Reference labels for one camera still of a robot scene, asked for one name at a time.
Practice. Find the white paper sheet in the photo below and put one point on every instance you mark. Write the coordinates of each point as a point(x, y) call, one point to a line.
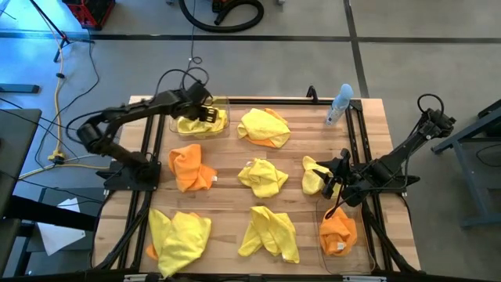
point(58, 239)

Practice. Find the yellow microfiber towel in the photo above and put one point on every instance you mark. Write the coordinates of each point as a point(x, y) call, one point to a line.
point(180, 239)
point(311, 180)
point(274, 231)
point(262, 178)
point(195, 127)
point(260, 125)

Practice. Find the black desk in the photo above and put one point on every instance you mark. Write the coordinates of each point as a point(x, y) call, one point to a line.
point(15, 149)

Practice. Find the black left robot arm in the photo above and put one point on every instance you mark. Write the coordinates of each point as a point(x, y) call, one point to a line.
point(129, 111)

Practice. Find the blue spray bottle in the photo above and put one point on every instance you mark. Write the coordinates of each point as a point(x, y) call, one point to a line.
point(338, 103)

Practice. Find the black flat stand foot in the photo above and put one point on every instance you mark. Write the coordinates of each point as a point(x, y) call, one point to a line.
point(19, 88)

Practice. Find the black aluminium table frame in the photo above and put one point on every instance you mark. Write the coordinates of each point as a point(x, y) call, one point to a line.
point(274, 101)

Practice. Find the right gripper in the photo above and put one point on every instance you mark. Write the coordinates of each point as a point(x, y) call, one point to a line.
point(341, 176)

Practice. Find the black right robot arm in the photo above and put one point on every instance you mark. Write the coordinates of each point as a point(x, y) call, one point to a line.
point(407, 147)

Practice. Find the clear plastic basket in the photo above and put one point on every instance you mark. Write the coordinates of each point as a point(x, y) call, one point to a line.
point(352, 266)
point(224, 103)

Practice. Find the blue-grey metal table frame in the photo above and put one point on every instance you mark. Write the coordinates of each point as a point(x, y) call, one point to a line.
point(466, 172)

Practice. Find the red tool case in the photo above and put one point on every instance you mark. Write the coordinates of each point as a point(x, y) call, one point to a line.
point(92, 13)

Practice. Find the black tripod stand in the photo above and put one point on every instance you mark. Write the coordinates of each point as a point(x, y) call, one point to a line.
point(49, 19)

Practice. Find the silver metal bracket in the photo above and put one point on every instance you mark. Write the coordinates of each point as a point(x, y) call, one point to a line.
point(364, 279)
point(145, 277)

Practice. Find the black frame clamp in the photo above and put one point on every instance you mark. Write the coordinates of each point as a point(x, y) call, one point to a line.
point(312, 94)

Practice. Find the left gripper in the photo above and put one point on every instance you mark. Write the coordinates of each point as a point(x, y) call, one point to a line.
point(207, 111)

